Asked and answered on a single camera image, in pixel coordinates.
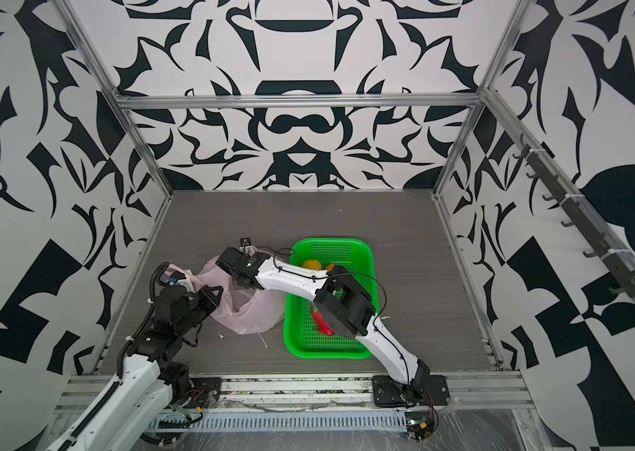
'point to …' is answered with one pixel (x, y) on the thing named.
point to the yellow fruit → (312, 264)
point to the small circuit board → (420, 425)
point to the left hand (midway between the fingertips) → (221, 283)
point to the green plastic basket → (357, 258)
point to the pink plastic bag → (242, 310)
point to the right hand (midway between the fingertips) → (242, 274)
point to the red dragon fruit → (319, 320)
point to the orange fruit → (331, 267)
